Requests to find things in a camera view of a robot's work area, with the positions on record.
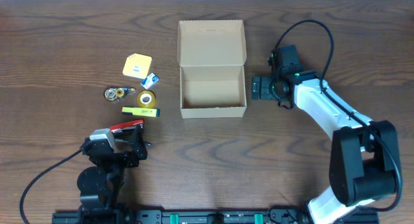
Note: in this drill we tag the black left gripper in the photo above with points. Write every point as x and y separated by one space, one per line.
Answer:
130 151

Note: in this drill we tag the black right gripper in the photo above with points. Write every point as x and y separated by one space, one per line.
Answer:
263 88

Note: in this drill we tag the red stapler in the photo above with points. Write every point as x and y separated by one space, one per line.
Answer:
127 126

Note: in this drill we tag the yellow clear tape roll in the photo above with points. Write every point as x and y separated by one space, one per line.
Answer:
146 99

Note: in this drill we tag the brown cardboard box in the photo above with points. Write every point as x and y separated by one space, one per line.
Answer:
211 56

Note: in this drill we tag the yellow spiral notepad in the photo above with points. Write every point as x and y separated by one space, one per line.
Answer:
137 66

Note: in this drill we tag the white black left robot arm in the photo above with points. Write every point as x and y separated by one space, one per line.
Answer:
99 187

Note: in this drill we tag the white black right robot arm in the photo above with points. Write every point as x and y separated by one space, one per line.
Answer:
364 169

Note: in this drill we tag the yellow highlighter marker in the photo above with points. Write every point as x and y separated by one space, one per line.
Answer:
139 111

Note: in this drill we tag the orange black correction tape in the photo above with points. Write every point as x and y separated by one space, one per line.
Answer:
117 93

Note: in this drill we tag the blue white staples box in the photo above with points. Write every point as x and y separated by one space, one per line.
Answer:
149 81

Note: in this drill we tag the black mounting rail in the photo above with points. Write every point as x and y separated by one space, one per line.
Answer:
284 216

